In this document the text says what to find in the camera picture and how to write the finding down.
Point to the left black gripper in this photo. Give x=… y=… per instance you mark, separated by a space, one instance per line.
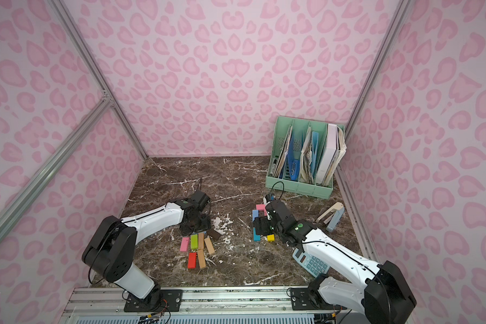
x=196 y=223

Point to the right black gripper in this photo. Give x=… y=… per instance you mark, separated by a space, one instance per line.
x=263 y=223

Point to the blue block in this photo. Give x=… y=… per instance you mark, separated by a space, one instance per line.
x=254 y=214

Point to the teal block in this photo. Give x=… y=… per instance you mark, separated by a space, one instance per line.
x=256 y=237

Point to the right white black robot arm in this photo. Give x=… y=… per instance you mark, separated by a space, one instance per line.
x=378 y=291

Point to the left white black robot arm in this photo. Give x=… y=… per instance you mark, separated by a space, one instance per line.
x=110 y=252

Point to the green block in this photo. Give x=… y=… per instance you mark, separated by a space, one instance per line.
x=194 y=242

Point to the wooden block upright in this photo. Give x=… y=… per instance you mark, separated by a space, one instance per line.
x=201 y=241

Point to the dark brown block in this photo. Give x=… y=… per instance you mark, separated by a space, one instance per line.
x=214 y=234

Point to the pink block lower left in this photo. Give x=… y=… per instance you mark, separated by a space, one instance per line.
x=185 y=244

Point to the wooden block tilted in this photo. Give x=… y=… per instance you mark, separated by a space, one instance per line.
x=209 y=246

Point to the red block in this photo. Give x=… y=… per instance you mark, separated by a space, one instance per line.
x=192 y=260

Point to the wooden block bottom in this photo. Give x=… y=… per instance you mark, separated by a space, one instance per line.
x=201 y=259

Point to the blue mesh folder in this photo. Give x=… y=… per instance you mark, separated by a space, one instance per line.
x=292 y=162

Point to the light blue calculator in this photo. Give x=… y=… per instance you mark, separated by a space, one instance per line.
x=310 y=263

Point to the beige blue stapler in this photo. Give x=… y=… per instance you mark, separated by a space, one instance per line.
x=331 y=217

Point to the green desktop file organizer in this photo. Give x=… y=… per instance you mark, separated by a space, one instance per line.
x=309 y=142

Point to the white binder folder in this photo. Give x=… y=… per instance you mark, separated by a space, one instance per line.
x=330 y=149

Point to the aluminium mounting rail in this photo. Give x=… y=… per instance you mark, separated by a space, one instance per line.
x=202 y=301

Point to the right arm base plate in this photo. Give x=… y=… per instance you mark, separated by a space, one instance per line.
x=303 y=299

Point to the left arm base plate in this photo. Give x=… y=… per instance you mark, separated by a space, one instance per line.
x=157 y=301

